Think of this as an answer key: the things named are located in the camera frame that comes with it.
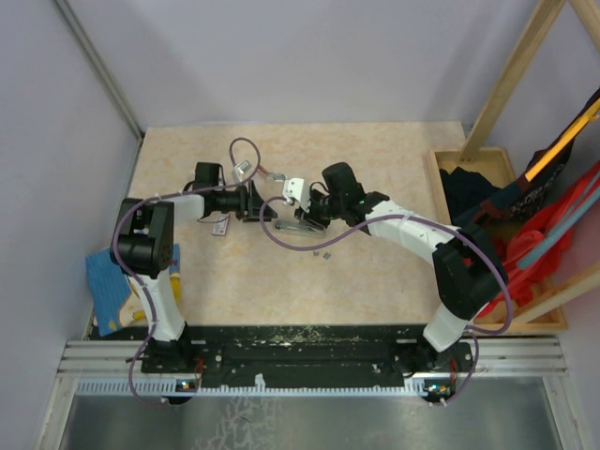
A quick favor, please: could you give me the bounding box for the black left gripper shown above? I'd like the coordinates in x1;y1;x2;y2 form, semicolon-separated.
213;180;278;223

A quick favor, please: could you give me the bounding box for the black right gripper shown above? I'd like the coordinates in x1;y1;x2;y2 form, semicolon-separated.
295;187;345;230

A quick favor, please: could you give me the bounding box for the black grey large stapler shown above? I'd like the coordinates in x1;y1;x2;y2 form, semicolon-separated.
273;219;326;238

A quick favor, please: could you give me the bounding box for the pink white mini stapler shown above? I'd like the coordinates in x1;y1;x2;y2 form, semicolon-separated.
258;165;287;183

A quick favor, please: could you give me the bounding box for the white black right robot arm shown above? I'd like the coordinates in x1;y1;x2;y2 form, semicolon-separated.
282;162;508;371

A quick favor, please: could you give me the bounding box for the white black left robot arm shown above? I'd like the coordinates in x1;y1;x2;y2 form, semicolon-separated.
110;161;263;372

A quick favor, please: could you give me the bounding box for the red white staple box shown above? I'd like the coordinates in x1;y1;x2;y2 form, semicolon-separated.
211;216;229;236

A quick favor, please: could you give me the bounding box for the dark patterned cloth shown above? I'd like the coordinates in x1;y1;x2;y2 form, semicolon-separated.
439;92;599;227

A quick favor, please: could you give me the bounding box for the blue yellow cartoon cloth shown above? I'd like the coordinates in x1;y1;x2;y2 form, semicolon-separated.
85;244;185;342

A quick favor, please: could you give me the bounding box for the wooden tray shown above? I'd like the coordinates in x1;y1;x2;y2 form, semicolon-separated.
425;146;569;335

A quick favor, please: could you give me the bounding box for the red cloth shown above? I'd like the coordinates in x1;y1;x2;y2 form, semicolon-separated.
501;163;599;314

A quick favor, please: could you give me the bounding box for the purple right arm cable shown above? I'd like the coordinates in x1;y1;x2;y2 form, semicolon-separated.
260;196;513;407

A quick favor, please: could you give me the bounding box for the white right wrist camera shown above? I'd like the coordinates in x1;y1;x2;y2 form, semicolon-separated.
282;178;310;211

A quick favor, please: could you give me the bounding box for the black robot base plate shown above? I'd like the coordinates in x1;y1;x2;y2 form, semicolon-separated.
142;324;473;389

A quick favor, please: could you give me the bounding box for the light blue strap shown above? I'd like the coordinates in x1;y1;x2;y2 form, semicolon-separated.
517;189;600;269

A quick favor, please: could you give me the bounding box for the aluminium rail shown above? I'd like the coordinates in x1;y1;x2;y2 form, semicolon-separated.
57;337;567;398

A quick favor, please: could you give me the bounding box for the wooden frame beam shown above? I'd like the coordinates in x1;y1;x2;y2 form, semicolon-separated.
457;0;565;162

